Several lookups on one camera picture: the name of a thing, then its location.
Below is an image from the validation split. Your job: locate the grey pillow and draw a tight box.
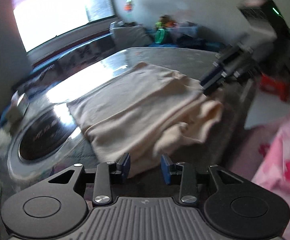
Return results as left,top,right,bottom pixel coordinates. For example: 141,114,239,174
110,21,153,47

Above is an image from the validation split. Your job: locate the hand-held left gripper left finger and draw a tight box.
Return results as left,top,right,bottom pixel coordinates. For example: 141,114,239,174
46,153,131,207

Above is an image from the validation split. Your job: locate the red plastic stool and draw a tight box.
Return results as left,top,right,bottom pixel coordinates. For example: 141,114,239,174
258,74,290,102

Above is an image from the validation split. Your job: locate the colourful pinwheel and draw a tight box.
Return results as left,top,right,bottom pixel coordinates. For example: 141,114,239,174
124,0,135,13

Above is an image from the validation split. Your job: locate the cream garment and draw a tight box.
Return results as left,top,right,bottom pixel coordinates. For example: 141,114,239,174
66,62,224,178

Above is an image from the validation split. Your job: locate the black round induction cooktop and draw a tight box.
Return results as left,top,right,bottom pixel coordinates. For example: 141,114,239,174
16,106,77,163

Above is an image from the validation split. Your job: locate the white tissue box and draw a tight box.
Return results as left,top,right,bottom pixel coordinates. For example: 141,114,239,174
4,91,30,125

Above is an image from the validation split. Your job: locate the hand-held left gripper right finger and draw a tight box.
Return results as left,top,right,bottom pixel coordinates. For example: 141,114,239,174
160,154,246,204

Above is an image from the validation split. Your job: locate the butterfly print cushion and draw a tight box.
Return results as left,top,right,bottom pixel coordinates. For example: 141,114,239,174
17,64,58,88
59,44,115,67

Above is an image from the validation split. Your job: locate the stuffed toy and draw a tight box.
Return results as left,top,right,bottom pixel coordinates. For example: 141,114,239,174
155,15,178,29

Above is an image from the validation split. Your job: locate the blue sofa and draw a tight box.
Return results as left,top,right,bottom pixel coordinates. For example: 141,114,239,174
11,21,223,90

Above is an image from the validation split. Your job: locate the large window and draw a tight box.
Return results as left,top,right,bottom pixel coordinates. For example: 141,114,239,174
12,0,117,53

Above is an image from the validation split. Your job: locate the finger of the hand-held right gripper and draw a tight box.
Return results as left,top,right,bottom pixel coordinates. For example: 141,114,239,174
203,65,258,97
200,44,250,85

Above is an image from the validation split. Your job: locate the green toy bucket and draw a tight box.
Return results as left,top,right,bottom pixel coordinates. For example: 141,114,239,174
155,29,171,43

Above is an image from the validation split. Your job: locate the pink printed clothing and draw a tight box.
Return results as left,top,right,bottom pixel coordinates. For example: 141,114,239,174
251,105,290,240

